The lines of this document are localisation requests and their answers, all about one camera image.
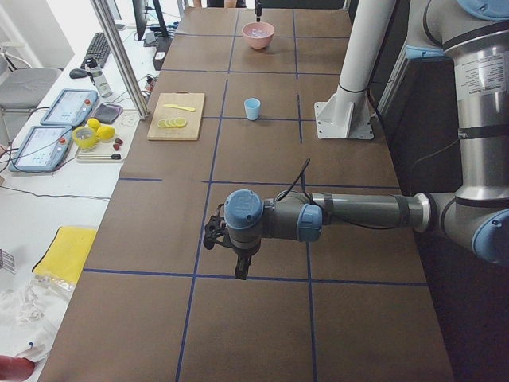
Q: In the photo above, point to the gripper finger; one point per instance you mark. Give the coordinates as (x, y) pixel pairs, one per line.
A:
(258, 10)

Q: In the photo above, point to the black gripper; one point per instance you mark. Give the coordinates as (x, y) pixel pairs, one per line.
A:
(242, 256)

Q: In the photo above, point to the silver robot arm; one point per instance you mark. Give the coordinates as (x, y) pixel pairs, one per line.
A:
(474, 36)

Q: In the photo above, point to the clear ice cube pile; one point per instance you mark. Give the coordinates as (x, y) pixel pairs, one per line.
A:
(257, 31)

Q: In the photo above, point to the light blue cup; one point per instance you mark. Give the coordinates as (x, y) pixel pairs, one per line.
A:
(252, 108)

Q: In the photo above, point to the strawberries on side table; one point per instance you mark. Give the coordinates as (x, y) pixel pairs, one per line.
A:
(117, 145)

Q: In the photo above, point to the pink bowl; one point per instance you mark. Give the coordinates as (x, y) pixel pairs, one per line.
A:
(259, 43)

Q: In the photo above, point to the black monitor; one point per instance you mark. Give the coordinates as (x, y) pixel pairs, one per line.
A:
(141, 8)

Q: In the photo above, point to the yellow plastic knife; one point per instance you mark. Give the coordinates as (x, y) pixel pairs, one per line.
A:
(179, 107)

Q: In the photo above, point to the wooden cutting board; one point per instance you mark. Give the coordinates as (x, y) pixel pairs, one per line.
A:
(192, 130)

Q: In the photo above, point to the lemon slices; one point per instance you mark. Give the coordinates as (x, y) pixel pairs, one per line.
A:
(174, 122)

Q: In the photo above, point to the white mounting pole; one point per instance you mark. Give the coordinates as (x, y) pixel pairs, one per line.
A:
(346, 114)

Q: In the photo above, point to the black keyboard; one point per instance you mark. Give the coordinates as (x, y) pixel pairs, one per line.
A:
(98, 49)

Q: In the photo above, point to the clear water bottle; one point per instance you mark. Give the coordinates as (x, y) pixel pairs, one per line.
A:
(97, 77)

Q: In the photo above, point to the yellow cloth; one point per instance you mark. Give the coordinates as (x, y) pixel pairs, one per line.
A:
(66, 255)

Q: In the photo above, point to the purple grey pouch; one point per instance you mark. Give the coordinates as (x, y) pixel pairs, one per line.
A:
(107, 113)

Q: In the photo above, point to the right yellow lemon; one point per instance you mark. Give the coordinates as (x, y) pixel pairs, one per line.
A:
(105, 133)

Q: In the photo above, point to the yellow lemon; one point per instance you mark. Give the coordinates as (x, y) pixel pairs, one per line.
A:
(105, 133)
(94, 123)

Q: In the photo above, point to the black computer mouse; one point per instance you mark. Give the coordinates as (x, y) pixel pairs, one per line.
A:
(77, 73)

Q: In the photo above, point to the left yellow lemon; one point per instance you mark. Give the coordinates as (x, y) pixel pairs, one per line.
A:
(94, 123)

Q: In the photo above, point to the yellow tape roll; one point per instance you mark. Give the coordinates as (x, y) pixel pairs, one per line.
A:
(85, 137)

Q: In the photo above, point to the far teach pendant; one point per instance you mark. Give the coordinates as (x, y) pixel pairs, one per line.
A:
(71, 107)

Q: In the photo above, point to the teach pendant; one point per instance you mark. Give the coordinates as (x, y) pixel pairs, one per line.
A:
(71, 107)
(43, 150)

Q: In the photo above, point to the clear plastic bag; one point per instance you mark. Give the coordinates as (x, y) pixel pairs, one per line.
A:
(31, 316)

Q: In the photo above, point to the near teach pendant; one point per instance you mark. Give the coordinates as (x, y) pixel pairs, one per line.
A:
(43, 150)

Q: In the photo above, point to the grey chair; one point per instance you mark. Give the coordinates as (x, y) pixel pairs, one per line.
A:
(22, 89)

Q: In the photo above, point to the red object at corner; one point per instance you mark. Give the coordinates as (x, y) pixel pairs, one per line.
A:
(16, 368)

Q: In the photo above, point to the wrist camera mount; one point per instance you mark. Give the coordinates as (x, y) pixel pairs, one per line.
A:
(215, 231)

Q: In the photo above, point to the aluminium frame post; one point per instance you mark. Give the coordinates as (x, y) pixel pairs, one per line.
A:
(107, 24)

